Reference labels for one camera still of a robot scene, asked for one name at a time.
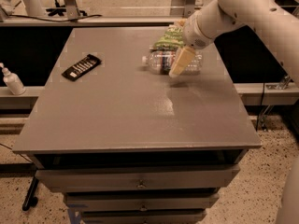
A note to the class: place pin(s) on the black snack bar wrapper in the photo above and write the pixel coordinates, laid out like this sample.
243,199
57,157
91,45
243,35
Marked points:
81,68

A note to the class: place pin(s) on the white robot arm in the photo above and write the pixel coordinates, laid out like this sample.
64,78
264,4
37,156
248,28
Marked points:
277,28

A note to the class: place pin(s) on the clear plastic water bottle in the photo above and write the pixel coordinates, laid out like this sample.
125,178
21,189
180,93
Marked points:
160,62

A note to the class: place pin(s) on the grey drawer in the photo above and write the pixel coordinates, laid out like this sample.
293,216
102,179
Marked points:
140,201
148,217
138,178

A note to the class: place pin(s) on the bottom grey drawer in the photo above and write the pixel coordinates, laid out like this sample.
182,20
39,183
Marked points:
148,217

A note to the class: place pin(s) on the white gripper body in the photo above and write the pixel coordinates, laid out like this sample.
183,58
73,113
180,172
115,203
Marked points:
193,34

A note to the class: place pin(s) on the green jalapeno chip bag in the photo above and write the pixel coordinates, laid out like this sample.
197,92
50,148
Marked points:
171,39

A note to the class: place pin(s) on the metal frame upright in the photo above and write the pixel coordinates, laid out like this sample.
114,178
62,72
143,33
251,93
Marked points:
72,10
189,6

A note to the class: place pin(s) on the black caster leg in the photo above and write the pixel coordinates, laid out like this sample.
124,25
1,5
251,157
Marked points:
31,200

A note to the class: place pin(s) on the left metal frame upright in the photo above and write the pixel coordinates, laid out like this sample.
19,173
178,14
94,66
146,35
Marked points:
72,10

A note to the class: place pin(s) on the top grey drawer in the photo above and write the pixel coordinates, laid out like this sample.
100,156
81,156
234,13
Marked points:
138,178

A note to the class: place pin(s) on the right metal frame upright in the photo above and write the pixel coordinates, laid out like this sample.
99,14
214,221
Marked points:
189,6

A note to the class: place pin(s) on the white pump dispenser bottle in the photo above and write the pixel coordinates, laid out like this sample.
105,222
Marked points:
12,81

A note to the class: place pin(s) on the middle grey drawer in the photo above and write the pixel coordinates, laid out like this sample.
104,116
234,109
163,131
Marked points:
140,201

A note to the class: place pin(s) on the grey drawer cabinet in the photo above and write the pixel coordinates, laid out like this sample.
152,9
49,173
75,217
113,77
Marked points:
122,115

